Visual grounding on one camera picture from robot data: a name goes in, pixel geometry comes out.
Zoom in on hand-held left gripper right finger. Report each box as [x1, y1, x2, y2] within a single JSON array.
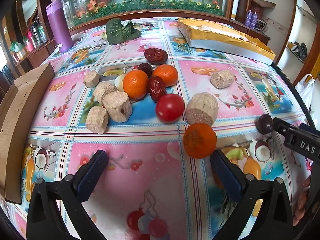
[[209, 149, 294, 240]]

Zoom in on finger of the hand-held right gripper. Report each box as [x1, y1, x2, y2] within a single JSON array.
[[272, 117, 320, 159]]

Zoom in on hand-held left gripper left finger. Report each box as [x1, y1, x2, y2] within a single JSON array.
[[26, 149, 109, 240]]

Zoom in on dark purple round fruit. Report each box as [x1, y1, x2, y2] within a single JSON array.
[[257, 114, 275, 134]]

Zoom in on rough-skinned orange tangerine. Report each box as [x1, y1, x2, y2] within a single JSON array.
[[183, 123, 217, 159]]

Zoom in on large beige sugarcane chunk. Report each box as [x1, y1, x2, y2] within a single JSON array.
[[185, 92, 219, 126]]

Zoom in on red cherry tomato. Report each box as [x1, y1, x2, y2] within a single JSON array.
[[155, 93, 185, 123]]

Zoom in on brown cardboard box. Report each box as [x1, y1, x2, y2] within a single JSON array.
[[0, 62, 55, 205]]

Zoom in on white plastic bag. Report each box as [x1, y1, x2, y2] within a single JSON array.
[[295, 74, 315, 113]]

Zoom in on dark shoes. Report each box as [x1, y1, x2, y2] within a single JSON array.
[[287, 41, 308, 61]]

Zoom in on small dark red date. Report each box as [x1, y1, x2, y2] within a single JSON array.
[[138, 62, 152, 78]]

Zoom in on gold gift box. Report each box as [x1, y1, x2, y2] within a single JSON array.
[[177, 17, 276, 65]]

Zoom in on wooden sideboard cabinet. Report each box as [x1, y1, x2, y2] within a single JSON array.
[[15, 37, 58, 73]]

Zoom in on large wrinkled red date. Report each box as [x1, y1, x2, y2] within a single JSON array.
[[144, 47, 168, 65]]

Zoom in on wicker basket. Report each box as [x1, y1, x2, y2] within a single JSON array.
[[251, 0, 276, 18]]

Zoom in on green leafy vegetable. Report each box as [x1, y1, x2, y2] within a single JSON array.
[[105, 18, 142, 46]]

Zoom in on green bag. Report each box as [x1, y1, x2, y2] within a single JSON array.
[[10, 41, 24, 54]]

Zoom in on purple thermos bottle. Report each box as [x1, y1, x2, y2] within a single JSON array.
[[46, 0, 75, 54]]

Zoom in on black thermos jug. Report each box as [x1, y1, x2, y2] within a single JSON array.
[[32, 21, 43, 47]]

